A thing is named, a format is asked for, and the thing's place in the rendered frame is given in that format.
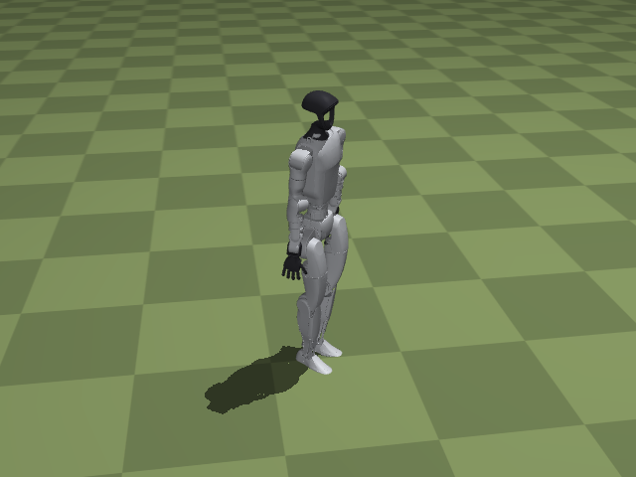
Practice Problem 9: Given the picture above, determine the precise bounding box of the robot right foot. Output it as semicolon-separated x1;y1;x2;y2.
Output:
296;349;332;375

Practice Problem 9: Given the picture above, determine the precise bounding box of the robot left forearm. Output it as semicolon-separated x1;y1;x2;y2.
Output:
327;178;345;214

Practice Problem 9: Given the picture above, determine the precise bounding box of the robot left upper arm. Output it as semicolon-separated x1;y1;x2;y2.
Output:
331;126;347;184

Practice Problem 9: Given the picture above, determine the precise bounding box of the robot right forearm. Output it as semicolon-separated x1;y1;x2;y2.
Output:
286;199;304;253

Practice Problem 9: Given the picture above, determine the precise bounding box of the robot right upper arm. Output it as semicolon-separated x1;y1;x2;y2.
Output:
288;146;313;213

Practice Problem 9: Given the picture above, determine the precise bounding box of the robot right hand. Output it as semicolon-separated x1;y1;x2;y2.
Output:
282;243;307;280

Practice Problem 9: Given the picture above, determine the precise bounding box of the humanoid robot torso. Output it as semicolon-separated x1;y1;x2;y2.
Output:
295;128;341;240

